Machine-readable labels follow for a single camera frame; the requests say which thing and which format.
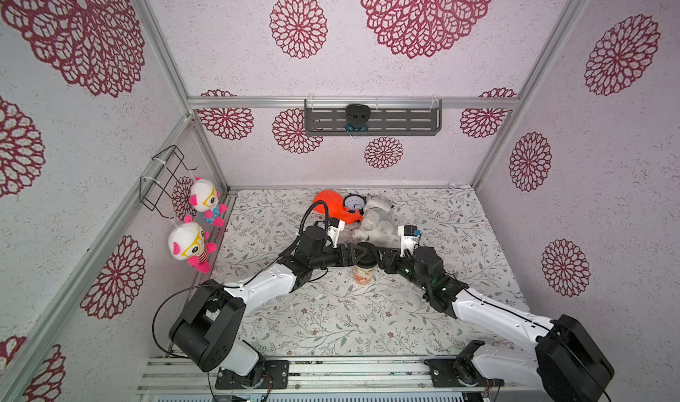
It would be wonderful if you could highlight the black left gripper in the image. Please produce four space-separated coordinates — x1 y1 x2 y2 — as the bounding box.
312 243 368 271

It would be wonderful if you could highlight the paper milk tea cup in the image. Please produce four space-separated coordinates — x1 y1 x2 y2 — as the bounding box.
352 266 376 285

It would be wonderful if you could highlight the black cup lid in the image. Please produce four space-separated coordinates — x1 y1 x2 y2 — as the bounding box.
355 251 380 269

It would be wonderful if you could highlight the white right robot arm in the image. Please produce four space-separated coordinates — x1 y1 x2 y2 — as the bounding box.
377 246 614 401

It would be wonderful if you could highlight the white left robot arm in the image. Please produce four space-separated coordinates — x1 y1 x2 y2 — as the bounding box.
168 226 380 384

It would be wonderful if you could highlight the grey white plush toy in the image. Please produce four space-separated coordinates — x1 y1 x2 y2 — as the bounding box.
351 196 400 249

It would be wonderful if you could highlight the orange plastic toy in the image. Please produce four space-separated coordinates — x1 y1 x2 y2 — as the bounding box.
313 189 362 224

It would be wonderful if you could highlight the small round clock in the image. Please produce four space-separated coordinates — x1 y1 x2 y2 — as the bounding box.
343 194 367 214

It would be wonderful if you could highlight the black object on shelf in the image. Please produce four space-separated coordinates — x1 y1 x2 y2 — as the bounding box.
345 104 371 133

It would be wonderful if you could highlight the upper pink white doll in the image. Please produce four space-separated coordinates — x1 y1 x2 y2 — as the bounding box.
189 177 228 227

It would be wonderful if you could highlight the pink white doll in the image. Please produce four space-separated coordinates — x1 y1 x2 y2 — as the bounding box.
168 215 217 274
189 177 228 227

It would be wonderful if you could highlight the lower pink white doll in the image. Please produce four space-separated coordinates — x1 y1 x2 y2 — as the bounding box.
168 215 217 274

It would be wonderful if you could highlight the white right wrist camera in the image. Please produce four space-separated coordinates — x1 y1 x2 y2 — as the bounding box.
398 225 421 258

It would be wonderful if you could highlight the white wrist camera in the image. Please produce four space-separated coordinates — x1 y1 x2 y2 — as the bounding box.
398 225 421 258
327 217 345 249

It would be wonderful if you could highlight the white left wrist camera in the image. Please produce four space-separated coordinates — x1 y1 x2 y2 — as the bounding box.
327 217 345 249

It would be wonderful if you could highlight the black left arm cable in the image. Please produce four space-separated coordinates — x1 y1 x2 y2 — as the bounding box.
151 199 330 361

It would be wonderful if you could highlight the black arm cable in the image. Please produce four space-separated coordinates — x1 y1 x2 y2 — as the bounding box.
151 199 330 361
440 266 614 402

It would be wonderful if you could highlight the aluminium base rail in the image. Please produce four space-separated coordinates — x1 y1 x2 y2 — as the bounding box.
132 356 548 401

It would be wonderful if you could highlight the grey metal wall shelf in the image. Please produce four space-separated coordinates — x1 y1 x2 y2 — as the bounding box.
303 100 442 137

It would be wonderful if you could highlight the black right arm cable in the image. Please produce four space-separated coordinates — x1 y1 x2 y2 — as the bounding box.
440 266 614 402

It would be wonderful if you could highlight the black wire basket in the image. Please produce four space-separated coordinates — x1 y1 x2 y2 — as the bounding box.
138 145 196 221

